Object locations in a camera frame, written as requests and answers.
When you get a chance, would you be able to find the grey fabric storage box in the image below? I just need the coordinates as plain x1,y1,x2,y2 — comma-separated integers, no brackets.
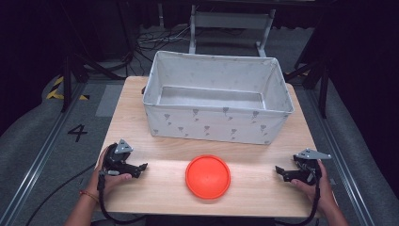
140,50,295,146

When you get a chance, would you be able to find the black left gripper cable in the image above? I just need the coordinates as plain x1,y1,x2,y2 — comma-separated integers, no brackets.
96,170,149,226

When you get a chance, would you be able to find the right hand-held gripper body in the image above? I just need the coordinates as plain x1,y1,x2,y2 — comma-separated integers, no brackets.
293,148,332,186

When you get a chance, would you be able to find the metal floor rail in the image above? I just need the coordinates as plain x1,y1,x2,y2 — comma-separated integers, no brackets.
0,82,88,226
305,89,375,226

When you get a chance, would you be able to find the grey metal stand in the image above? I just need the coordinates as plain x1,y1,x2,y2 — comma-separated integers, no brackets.
188,4,278,58

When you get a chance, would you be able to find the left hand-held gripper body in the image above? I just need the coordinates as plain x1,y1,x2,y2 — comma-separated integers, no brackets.
99,138,139,177

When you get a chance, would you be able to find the orange round disc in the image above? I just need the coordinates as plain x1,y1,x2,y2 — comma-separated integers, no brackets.
184,153,232,201

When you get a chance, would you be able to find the orange wrist bracelet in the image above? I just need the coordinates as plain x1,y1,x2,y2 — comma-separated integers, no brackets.
78,189,100,203

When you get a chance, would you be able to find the black tripod stand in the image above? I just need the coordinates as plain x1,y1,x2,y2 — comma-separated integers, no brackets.
59,0,135,113
282,0,333,120

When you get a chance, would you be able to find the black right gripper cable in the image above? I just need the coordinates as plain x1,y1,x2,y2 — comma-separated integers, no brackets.
275,170,324,226

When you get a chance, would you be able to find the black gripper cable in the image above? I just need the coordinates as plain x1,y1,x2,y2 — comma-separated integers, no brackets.
275,170,324,226
96,170,149,226

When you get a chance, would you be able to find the yellow black hazard tape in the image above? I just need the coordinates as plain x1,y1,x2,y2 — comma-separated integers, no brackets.
45,75,90,102

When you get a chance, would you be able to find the person's left hand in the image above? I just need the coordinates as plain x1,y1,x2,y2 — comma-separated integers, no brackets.
85,145,134,201

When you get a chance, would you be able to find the bundle of floor cables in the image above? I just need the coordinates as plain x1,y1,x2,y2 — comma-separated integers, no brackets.
133,25,193,65

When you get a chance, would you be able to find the person's right hand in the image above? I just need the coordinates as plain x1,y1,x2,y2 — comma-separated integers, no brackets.
290,159,339,215

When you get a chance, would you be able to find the black floor cable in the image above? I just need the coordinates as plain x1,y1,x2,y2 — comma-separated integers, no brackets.
24,162,98,226

